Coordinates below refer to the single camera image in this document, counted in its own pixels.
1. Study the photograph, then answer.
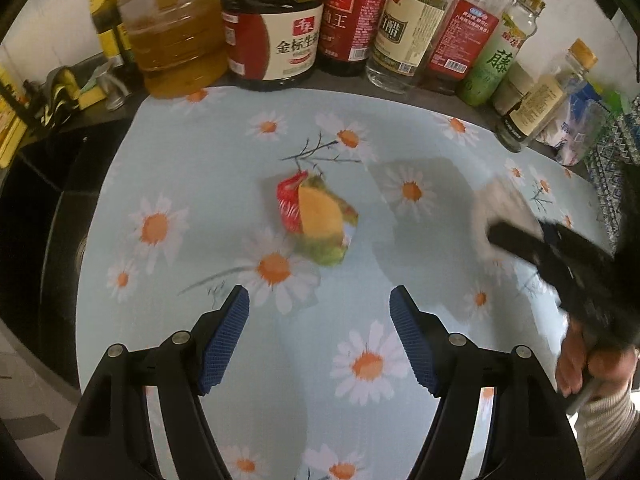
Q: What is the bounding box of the yellow cap vinegar bottle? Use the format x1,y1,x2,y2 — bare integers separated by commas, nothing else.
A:
365,0,453,95

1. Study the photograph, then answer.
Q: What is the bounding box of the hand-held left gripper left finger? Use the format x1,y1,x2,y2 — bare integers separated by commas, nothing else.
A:
55,285,250,480

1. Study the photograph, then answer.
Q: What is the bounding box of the red label soy sauce bottle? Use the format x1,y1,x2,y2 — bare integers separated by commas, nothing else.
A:
315,0,396,77

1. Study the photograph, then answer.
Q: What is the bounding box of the small glass jar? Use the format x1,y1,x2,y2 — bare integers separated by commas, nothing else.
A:
492,60,541,117

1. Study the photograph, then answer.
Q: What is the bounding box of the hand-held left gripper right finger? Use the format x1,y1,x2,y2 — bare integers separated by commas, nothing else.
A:
389,285,586,480

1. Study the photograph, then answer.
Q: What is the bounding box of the green label sauce bottle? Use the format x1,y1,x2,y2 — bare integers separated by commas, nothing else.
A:
89,0,146,81

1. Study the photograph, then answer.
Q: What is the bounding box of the person's right forearm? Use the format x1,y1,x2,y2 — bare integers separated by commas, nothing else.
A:
570,387,640,480

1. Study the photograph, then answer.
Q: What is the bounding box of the metal soap dispenser pump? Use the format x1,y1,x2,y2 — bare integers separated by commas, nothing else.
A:
95,57,132,111

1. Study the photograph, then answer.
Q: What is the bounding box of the clear bottle with red label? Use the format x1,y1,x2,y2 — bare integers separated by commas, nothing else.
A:
417,0,516,97

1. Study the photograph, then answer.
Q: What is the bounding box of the white and blue bag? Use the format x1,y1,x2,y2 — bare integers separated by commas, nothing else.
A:
542,80,608,166

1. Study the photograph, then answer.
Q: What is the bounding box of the person's right hand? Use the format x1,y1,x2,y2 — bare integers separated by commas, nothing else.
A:
555,317,640,398

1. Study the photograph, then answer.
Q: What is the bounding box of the small beige label bottle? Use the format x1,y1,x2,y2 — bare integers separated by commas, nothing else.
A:
495,39,598,153

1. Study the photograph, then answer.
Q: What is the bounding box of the yellow dish soap bottle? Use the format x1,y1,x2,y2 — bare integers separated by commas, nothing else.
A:
0,65,31,168

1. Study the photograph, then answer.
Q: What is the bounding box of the green bag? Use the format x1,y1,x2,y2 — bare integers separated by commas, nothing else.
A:
590,77,633,121

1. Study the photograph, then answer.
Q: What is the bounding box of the yellow green sponge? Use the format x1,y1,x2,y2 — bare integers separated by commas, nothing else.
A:
77,67,108,108

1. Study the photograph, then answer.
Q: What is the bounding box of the clear cooking oil jug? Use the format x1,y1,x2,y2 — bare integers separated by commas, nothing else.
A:
117,0,231,100

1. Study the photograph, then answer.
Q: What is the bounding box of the large white tissue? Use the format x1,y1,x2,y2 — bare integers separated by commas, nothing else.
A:
470,180,543,266

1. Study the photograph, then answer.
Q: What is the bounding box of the blue daisy print tablecloth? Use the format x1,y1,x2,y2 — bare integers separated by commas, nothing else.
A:
75,84,621,480

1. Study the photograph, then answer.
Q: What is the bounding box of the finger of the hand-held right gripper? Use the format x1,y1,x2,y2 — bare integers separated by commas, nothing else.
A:
487,222,566,281
539,220,618,271

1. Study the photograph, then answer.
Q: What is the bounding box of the red yellow snack wrapper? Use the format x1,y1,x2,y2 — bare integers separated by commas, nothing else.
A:
276,170,360,267

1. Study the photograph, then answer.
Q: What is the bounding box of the black and yellow dishcloth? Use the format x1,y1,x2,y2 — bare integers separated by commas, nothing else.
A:
22,66,81,128

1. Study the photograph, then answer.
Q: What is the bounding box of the green label oil bottle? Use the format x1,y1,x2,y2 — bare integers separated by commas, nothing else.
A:
457,0,546,107

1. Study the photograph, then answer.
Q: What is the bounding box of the dark soy sauce jug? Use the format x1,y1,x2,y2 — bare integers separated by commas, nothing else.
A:
220,0,325,92

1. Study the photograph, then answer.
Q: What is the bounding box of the blue patterned cloth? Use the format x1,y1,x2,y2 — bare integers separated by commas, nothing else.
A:
585,95,640,256

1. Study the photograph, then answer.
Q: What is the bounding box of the black kitchen sink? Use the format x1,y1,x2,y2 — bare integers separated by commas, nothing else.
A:
0,120,136,391

